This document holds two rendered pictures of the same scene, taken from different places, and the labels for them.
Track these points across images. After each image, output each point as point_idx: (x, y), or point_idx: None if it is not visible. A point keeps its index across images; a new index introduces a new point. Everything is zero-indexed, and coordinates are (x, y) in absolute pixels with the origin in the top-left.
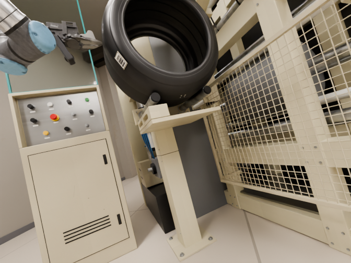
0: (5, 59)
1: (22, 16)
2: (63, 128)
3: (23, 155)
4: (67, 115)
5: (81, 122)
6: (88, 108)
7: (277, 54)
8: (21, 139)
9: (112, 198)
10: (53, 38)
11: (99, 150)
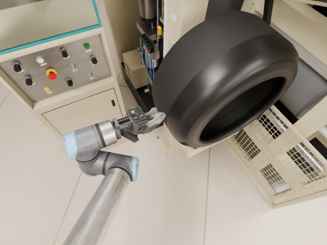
0: (98, 174)
1: (129, 182)
2: (64, 80)
3: (37, 114)
4: (65, 67)
5: (83, 72)
6: (89, 56)
7: (311, 118)
8: (27, 102)
9: None
10: (138, 162)
11: (108, 98)
